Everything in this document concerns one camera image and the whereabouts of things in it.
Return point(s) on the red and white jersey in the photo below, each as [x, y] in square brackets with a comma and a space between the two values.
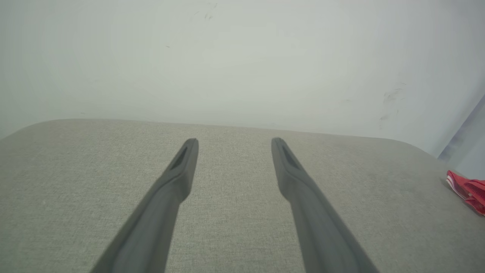
[470, 191]

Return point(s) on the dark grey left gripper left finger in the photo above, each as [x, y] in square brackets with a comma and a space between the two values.
[159, 212]

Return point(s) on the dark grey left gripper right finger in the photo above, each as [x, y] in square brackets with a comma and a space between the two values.
[314, 216]

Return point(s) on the grey fabric sofa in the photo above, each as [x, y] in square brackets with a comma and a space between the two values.
[235, 208]

